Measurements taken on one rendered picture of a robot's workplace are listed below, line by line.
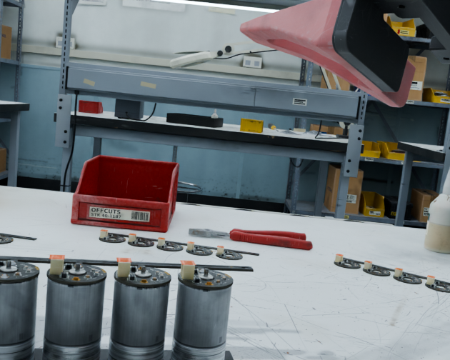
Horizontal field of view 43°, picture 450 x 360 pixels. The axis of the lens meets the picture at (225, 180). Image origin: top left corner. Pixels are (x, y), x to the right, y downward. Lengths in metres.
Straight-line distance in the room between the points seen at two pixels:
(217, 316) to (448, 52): 0.14
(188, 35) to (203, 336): 4.51
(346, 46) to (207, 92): 2.36
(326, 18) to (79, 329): 0.16
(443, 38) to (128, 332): 0.17
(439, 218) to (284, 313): 0.30
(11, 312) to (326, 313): 0.24
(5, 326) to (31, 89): 4.71
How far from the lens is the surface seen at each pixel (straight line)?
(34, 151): 4.97
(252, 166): 4.72
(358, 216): 4.38
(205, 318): 0.26
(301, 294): 0.45
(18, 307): 0.25
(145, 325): 0.25
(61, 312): 0.25
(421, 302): 0.49
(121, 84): 2.61
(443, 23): 0.23
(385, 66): 0.23
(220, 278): 0.26
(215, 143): 2.64
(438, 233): 0.67
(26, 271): 0.26
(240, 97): 2.56
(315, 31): 0.22
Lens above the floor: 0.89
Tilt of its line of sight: 8 degrees down
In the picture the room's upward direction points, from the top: 6 degrees clockwise
